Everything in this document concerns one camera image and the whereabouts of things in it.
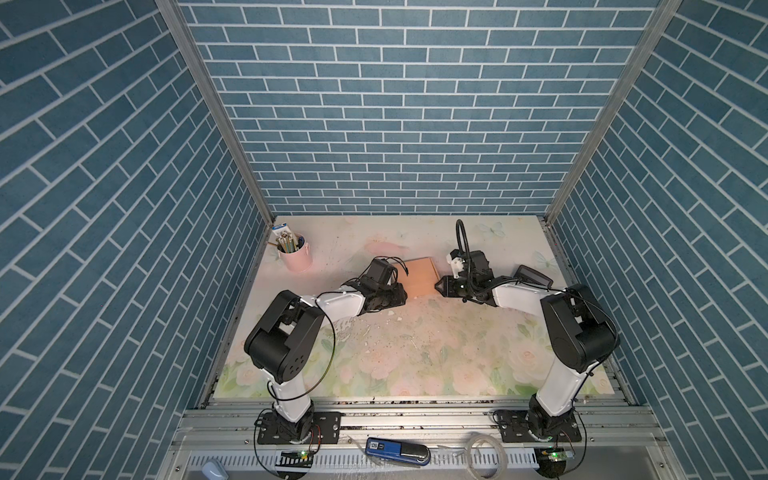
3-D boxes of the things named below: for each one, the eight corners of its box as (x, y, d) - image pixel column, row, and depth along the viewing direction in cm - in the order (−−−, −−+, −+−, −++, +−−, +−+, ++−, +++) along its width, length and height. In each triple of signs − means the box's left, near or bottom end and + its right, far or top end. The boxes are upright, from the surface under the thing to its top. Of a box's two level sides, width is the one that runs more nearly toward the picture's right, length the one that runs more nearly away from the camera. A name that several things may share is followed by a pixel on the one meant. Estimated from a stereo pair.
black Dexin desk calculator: (510, 279, 106) (514, 272, 103) (517, 269, 109) (521, 262, 106) (543, 298, 101) (548, 292, 98) (550, 287, 104) (555, 281, 101)
